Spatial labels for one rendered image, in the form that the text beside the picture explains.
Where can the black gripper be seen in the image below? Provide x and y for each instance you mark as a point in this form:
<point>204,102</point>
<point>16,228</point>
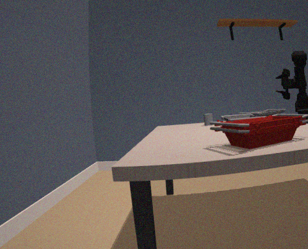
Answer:
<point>285,73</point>

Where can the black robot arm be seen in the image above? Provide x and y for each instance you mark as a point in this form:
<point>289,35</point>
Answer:
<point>299,58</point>

